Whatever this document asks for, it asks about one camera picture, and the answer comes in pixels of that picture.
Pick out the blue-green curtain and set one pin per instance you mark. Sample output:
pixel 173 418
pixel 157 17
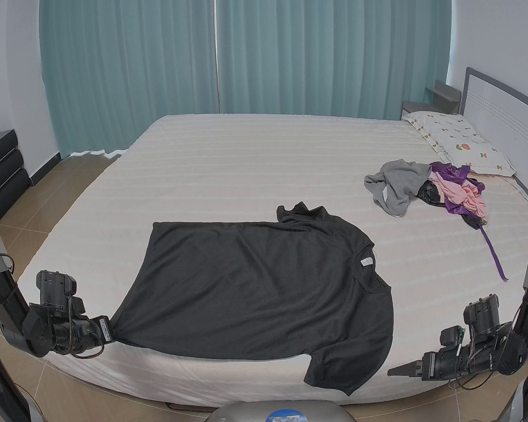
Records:
pixel 127 59
pixel 334 38

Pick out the black T-shirt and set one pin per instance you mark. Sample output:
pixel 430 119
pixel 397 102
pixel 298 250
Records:
pixel 255 288

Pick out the grey garment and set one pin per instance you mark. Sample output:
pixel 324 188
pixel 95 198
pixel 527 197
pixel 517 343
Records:
pixel 400 183

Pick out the black chest of drawers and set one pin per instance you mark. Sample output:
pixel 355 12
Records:
pixel 4 169

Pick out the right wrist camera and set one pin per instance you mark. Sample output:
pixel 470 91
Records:
pixel 450 336

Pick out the bed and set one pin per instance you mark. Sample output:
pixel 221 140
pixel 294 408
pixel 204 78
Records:
pixel 246 156

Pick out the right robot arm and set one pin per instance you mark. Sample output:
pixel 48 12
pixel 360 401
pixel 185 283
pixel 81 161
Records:
pixel 527 314

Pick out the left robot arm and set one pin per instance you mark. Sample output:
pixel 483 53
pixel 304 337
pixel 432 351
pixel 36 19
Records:
pixel 4 306

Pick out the white printed pillow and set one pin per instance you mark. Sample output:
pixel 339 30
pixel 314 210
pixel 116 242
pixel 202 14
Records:
pixel 457 139

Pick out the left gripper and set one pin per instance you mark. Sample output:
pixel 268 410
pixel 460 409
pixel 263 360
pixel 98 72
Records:
pixel 92 332

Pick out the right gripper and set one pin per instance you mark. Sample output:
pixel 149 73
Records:
pixel 444 363

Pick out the grey bedside table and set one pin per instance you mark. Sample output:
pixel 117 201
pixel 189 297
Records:
pixel 444 92

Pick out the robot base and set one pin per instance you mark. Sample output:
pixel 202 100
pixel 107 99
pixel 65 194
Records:
pixel 246 413

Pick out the pile of clothes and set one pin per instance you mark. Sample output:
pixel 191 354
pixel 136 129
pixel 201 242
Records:
pixel 461 191

